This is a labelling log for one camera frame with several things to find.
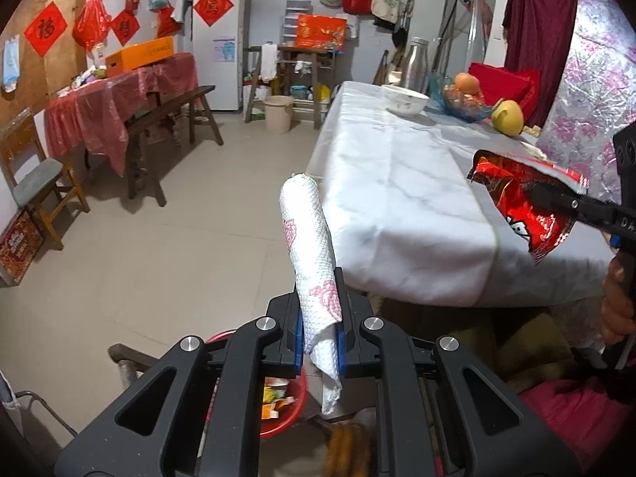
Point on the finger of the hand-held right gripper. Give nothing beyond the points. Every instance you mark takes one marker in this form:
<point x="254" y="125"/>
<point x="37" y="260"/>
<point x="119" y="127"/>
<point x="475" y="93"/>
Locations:
<point x="571" y="206"/>

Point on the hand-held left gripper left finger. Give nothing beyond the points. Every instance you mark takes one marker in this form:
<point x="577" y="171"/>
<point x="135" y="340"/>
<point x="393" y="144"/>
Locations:
<point x="299" y="353"/>

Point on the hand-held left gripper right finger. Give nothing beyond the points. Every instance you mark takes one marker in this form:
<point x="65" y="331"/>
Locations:
<point x="350" y="357"/>

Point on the red snack bag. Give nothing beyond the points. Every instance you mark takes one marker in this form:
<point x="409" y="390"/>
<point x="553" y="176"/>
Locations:
<point x="516" y="208"/>

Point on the red plastic basin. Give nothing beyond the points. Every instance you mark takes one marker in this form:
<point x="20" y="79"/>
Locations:
<point x="283" y="425"/>

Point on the white patterned paper towel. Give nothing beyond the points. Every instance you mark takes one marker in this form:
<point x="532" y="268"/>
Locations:
<point x="308" y="248"/>

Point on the person's right hand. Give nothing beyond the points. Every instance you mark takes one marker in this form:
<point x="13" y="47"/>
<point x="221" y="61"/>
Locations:
<point x="618" y="303"/>

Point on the crumpled wrappers in basin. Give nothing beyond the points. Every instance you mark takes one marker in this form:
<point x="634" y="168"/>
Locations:
<point x="278" y="400"/>

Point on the silver floral cloth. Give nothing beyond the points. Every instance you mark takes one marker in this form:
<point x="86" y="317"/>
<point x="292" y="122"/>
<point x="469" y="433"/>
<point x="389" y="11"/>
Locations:
<point x="591" y="84"/>

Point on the yellow pomelo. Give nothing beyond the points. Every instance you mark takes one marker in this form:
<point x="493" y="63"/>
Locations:
<point x="507" y="117"/>

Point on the red cushion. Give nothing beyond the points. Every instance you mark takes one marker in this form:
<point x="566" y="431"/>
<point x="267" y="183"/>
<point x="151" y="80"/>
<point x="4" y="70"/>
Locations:
<point x="507" y="84"/>

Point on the blue bag of oranges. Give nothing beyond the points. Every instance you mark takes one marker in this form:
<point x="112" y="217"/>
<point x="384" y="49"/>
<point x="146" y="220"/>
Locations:
<point x="467" y="104"/>

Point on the table with white cloth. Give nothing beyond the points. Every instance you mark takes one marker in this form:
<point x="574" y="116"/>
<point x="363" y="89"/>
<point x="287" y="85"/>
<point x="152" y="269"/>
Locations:
<point x="407" y="194"/>

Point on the wooden stool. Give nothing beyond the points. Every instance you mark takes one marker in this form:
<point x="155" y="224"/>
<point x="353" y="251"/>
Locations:
<point x="126" y="362"/>

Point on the white bowl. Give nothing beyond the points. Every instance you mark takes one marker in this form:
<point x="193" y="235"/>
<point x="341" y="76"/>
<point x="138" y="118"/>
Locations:
<point x="405" y="102"/>

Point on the steel thermos jug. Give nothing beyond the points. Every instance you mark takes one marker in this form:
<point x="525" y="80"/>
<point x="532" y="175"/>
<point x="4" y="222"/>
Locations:
<point x="415" y="64"/>

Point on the white plastic bucket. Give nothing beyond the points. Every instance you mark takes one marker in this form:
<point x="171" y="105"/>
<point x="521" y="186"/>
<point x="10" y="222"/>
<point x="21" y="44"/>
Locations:
<point x="277" y="117"/>

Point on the dark wooden bench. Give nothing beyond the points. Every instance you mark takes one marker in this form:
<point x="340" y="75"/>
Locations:
<point x="164" y="114"/>

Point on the white hanging towel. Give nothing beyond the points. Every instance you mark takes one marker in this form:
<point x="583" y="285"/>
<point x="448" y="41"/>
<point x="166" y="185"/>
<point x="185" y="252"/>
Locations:
<point x="269" y="62"/>

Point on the wooden shelf stand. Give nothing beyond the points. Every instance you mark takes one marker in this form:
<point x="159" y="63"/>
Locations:
<point x="303" y="59"/>

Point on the red printed carton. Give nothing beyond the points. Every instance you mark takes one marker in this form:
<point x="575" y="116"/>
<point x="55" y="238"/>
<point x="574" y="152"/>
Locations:
<point x="20" y="248"/>

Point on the white refrigerator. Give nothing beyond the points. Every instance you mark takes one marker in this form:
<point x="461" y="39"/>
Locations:
<point x="223" y="59"/>

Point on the red orange gift box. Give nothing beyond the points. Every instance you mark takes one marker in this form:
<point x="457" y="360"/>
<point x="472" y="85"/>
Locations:
<point x="320" y="32"/>

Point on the wooden chair grey seat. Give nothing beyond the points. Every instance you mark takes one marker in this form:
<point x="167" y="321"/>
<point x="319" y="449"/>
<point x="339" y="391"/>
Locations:
<point x="37" y="179"/>

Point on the table with red cloth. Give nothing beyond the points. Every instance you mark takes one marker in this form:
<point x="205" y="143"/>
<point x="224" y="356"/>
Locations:
<point x="99" y="109"/>

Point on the orange cardboard box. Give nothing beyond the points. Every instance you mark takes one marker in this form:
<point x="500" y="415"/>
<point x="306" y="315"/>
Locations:
<point x="144" y="54"/>

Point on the red hanging ornament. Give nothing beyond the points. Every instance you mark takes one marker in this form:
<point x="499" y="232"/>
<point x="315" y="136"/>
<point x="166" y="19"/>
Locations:
<point x="169" y="22"/>

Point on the red diamond paper on refrigerator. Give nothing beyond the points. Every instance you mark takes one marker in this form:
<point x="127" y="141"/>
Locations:
<point x="212" y="6"/>

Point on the small red diamond paper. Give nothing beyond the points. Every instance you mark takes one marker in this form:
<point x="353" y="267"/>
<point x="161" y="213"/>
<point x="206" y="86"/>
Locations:
<point x="124" y="27"/>

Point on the red plastic bag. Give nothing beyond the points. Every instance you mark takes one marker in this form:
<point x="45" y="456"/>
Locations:
<point x="92" y="22"/>

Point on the blue face mask pack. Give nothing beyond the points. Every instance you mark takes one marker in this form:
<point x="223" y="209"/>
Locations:
<point x="11" y="64"/>

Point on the large red diamond paper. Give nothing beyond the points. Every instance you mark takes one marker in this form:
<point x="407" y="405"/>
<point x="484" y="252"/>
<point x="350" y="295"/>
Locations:
<point x="45" y="29"/>

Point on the brown wall board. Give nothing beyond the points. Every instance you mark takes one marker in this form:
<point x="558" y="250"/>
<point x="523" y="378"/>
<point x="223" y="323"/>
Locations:
<point x="59" y="74"/>

